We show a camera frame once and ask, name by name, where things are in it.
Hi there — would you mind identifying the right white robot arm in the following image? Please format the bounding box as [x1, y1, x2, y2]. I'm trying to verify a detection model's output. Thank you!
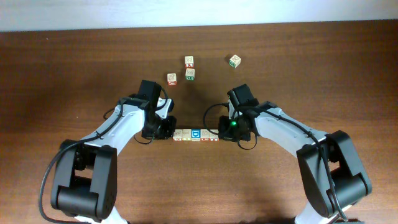
[218, 100, 372, 223]

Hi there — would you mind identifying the top red edged block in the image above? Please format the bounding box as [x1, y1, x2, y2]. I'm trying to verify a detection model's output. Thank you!
[184, 55, 194, 68]

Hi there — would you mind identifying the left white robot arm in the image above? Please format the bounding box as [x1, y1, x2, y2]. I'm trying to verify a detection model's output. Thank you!
[47, 95, 175, 223]

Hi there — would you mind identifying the wooden K picture block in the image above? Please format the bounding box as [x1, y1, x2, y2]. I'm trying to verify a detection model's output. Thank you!
[173, 129, 182, 141]

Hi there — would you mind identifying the red edged 5 block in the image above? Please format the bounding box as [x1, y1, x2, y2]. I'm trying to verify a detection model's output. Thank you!
[200, 129, 210, 141]

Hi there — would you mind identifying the red edged 6 block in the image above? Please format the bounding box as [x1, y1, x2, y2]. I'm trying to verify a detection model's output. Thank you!
[210, 129, 219, 141]

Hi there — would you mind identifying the green edged far block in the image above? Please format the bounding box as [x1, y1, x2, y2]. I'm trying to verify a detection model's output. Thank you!
[229, 54, 241, 68]

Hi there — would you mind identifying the blue D letter block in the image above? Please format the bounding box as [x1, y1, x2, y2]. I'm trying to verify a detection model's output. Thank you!
[191, 129, 201, 141]

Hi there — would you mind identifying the green edged M block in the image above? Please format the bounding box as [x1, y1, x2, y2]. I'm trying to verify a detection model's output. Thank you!
[185, 68, 195, 81]

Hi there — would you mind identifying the yellow edged wooden block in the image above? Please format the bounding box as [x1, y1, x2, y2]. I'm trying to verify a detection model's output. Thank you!
[182, 129, 192, 141]

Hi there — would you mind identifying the red spiral picture block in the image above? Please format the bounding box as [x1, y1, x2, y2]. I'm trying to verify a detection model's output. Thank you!
[167, 73, 177, 85]

